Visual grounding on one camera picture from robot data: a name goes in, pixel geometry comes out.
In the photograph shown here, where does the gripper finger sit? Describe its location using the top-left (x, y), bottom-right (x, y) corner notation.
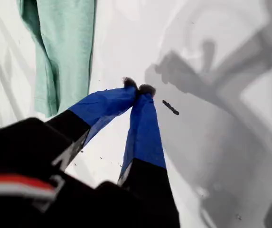
top-left (44, 76), bottom-right (139, 171)
top-left (117, 84), bottom-right (181, 228)

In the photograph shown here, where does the pale green T-shirt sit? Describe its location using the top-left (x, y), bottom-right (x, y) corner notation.
top-left (17, 0), bottom-right (97, 118)

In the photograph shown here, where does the small black serrated scrap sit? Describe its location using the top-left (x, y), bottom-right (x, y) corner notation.
top-left (162, 99), bottom-right (180, 116)

